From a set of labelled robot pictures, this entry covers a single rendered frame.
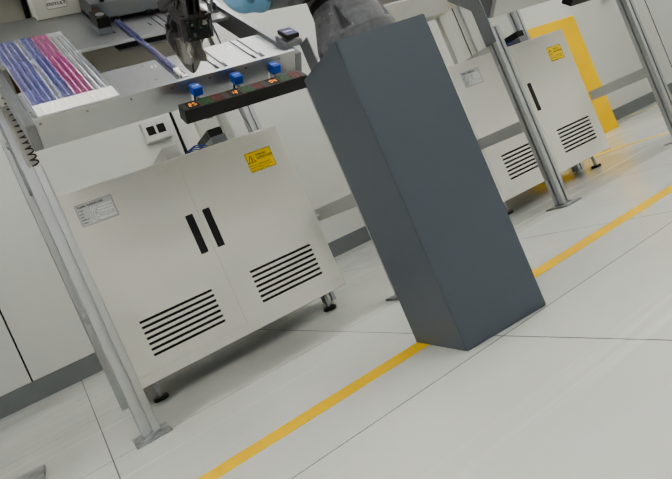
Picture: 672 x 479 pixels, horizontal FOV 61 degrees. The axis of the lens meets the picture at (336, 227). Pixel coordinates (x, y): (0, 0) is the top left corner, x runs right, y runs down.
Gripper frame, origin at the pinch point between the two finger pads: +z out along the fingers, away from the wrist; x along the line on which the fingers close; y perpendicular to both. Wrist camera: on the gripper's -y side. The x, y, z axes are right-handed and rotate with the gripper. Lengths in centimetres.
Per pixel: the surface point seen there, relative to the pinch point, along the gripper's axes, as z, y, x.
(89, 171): 119, -164, -3
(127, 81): 6.0, -13.6, -11.7
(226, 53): 6.0, -15.0, 16.3
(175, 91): 6.1, -2.0, -4.2
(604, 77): 164, -122, 430
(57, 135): 8.7, -2.0, -32.4
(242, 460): 28, 78, -32
